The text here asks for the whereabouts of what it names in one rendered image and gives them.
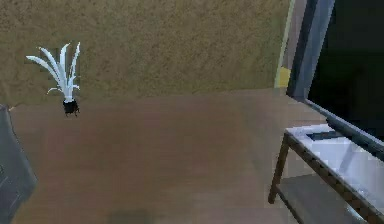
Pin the white house plant black pot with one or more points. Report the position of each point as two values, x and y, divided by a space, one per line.
67 87

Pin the small black flat remote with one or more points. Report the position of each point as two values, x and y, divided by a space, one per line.
325 135

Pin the white top wooden table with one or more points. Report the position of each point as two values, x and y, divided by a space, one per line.
346 160

